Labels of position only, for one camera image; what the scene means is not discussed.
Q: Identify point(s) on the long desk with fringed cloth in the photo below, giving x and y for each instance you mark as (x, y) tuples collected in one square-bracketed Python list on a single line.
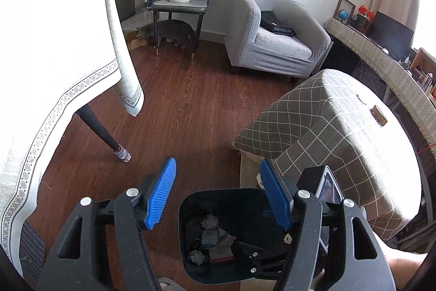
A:
[(381, 62)]

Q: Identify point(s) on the small blue globe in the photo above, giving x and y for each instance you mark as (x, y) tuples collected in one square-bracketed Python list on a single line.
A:
[(344, 15)]

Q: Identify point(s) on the white patterned tablecloth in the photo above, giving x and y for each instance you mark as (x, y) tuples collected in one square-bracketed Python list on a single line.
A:
[(51, 55)]

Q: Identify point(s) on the red and white card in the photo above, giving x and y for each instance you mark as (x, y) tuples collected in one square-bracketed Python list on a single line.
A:
[(221, 257)]

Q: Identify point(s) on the grey checked tablecloth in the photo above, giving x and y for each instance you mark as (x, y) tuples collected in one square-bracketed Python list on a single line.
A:
[(323, 127)]

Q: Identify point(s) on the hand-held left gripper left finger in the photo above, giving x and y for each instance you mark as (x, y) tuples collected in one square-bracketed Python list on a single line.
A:
[(161, 192)]

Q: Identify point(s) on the black monitor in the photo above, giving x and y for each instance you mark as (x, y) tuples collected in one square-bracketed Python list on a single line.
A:
[(391, 33)]

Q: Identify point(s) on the person's right forearm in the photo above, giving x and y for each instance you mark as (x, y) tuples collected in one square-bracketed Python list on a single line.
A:
[(405, 263)]

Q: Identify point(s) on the small white paper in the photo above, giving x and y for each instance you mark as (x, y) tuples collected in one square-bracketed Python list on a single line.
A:
[(209, 222)]

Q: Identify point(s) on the black handbag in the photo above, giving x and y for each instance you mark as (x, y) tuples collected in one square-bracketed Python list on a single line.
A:
[(276, 25)]

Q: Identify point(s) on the dark ribbed panel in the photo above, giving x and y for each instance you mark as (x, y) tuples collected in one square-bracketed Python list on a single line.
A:
[(32, 246)]

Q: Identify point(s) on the cardboard box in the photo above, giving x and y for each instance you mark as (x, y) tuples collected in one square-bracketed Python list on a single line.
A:
[(134, 40)]

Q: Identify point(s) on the grey armchair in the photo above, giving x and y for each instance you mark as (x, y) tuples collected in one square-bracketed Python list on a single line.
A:
[(272, 49)]

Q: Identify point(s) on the small red flags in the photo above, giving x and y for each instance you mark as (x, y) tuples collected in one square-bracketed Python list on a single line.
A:
[(366, 10)]

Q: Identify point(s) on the dark brown pen holder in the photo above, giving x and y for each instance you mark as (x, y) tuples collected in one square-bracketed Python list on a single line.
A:
[(363, 24)]

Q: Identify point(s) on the wooden bookshelf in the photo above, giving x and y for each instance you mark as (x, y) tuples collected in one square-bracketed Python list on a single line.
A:
[(424, 72)]

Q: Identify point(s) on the wooden picture frame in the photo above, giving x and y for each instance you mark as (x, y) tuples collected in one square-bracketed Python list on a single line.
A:
[(339, 3)]

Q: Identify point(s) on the black trash bin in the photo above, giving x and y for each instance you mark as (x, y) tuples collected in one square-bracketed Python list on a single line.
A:
[(238, 209)]

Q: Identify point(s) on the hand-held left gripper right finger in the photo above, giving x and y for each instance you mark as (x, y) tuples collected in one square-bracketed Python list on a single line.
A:
[(276, 195)]

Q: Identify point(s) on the grey cat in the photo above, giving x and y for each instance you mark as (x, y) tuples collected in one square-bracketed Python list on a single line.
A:
[(173, 32)]

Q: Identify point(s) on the grey dining chair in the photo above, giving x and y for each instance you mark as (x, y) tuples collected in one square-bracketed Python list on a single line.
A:
[(180, 6)]

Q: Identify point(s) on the grey crumpled paper ball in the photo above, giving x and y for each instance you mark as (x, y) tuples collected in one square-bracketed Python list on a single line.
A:
[(196, 257)]

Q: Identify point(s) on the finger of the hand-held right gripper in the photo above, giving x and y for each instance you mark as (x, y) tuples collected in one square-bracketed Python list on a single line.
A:
[(248, 248), (269, 269)]

